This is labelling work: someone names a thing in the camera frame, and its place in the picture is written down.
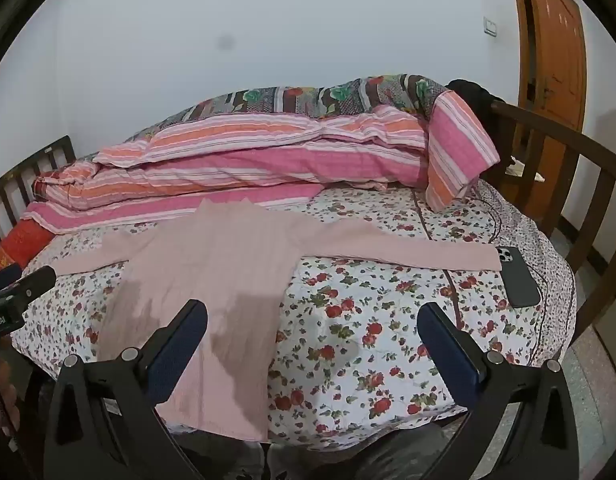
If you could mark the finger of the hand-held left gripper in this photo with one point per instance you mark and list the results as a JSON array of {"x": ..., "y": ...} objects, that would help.
[
  {"x": 35, "y": 282},
  {"x": 3, "y": 279}
]

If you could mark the dark wooden curved footboard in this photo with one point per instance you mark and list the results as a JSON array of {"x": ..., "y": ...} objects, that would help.
[{"x": 562, "y": 135}]

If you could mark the floral bed sheet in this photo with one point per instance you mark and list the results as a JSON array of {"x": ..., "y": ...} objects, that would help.
[{"x": 368, "y": 310}]

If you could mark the pink striped quilt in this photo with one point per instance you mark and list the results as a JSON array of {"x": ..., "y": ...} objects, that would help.
[{"x": 288, "y": 160}]

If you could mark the black garment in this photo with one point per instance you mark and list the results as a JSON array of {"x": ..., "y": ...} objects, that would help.
[{"x": 472, "y": 92}]

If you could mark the orange wooden door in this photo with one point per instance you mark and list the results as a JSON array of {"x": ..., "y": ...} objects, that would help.
[{"x": 552, "y": 35}]

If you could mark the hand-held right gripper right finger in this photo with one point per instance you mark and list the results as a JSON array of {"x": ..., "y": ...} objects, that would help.
[{"x": 445, "y": 355}]

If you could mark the floral patchwork quilt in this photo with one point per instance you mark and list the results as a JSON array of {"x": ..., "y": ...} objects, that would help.
[{"x": 338, "y": 95}]

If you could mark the pink ribbed knit sweater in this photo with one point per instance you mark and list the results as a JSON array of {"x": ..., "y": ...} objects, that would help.
[{"x": 198, "y": 260}]

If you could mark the person's grey pants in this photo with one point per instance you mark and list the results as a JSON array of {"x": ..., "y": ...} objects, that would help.
[{"x": 363, "y": 460}]

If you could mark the white wall switch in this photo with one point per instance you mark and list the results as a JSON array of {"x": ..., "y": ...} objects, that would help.
[{"x": 490, "y": 26}]

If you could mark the red pillow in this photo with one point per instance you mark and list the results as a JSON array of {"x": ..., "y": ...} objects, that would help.
[{"x": 23, "y": 245}]

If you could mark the person's left hand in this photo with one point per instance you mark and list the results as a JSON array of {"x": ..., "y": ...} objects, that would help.
[{"x": 0, "y": 395}]

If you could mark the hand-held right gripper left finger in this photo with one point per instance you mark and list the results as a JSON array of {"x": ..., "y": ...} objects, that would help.
[{"x": 180, "y": 355}]

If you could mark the dark grey smartphone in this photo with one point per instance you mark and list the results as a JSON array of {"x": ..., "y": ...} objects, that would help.
[{"x": 520, "y": 280}]

